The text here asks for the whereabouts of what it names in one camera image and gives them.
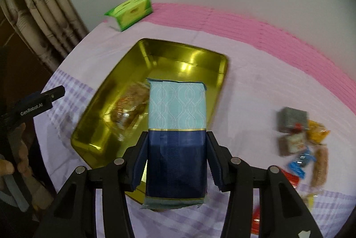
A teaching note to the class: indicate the green tissue pack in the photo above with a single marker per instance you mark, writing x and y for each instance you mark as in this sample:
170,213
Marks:
130,11

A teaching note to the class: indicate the navy and teal snack packet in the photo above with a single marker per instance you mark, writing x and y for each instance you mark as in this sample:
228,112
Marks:
178,115

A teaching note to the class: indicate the beige patterned curtain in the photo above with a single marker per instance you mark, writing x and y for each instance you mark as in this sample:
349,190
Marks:
41,4

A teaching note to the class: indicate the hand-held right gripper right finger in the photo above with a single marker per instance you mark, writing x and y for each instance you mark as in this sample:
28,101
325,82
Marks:
216,168

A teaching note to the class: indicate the square pastry packet gold print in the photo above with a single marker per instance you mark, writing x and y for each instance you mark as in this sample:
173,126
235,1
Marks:
292,144

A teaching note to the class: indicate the orange-red snack packet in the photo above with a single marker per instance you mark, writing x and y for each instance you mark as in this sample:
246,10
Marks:
256,222

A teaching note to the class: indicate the blue candy packet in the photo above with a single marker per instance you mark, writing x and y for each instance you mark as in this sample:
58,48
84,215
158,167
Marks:
296,169
306,157

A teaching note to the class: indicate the gold tin box maroon sides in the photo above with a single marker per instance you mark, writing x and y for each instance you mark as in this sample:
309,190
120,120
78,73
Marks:
180,60

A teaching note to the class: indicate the clear peanut brittle packet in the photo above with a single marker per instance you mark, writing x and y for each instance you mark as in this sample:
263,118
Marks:
319,168
129,107

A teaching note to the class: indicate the person's left hand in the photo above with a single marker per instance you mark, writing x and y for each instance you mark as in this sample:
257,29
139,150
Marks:
21,146

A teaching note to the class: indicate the pink foam mat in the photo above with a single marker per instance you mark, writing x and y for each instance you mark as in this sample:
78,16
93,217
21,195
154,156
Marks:
250,23

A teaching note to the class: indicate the white purple checked cloth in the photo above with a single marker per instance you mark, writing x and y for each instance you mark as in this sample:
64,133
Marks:
264,82

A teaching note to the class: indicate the yellow-green candy packet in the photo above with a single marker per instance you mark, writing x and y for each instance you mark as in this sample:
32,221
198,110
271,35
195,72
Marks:
308,199

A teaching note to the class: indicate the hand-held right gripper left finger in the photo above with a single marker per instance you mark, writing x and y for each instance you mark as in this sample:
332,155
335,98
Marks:
138,167

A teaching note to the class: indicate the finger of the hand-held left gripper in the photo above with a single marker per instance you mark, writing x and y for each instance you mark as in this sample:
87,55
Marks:
57,92

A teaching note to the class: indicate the yellow snack packet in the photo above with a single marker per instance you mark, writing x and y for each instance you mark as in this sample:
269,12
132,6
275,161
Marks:
318,132

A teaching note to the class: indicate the grey-green snack packet red label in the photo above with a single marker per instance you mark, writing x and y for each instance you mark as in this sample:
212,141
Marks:
292,117

